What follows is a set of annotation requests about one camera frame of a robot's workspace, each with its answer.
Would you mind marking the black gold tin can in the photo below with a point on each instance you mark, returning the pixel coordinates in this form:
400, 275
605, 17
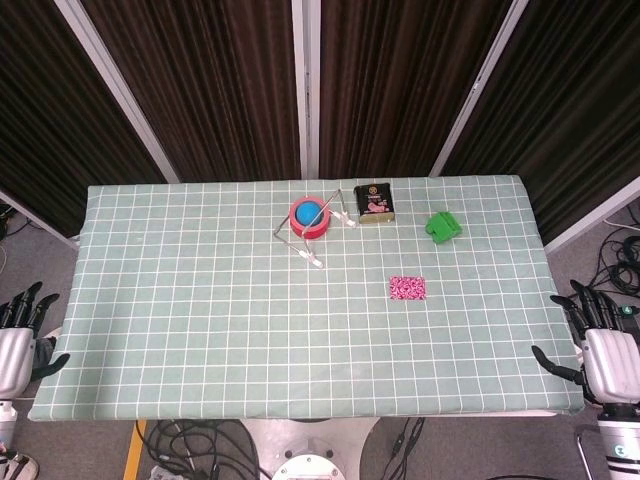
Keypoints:
372, 205

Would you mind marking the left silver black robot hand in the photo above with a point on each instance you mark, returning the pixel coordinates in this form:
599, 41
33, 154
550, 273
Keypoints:
15, 360

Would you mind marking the green checked tablecloth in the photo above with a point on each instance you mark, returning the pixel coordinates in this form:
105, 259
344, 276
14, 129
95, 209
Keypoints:
200, 325

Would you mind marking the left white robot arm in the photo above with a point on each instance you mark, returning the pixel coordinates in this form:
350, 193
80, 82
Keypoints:
6, 420

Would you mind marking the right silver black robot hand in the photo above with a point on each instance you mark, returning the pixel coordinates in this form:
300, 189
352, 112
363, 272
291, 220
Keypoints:
612, 365

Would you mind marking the white partition frame post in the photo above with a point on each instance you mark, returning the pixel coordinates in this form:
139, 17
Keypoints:
122, 95
305, 90
479, 90

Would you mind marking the blue ball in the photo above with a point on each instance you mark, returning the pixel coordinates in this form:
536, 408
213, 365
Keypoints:
305, 215

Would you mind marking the metal tongs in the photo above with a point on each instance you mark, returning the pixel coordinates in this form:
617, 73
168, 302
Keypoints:
311, 259

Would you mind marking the yellow floor tape strip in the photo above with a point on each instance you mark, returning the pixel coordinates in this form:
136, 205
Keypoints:
135, 450

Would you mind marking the black numbered foot pedal unit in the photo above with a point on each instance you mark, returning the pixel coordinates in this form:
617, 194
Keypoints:
631, 312

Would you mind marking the red tape roll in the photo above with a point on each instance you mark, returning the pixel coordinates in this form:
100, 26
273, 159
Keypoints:
310, 233

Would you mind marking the white partition frame rail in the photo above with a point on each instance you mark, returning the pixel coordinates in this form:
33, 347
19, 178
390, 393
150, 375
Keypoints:
595, 212
40, 220

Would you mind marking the green plastic block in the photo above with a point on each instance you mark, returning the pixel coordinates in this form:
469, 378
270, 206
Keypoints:
442, 229

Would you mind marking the white sneaker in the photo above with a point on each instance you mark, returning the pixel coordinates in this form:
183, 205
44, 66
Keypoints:
20, 467

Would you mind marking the silver white robot base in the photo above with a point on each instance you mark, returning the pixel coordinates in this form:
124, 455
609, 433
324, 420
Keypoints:
305, 450

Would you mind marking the pink patterned playing card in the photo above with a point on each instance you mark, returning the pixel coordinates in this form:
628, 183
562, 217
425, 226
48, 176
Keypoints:
407, 288

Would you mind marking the dark brown curtain panel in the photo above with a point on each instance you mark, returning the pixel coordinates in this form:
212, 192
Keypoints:
400, 85
40, 100
200, 90
575, 100

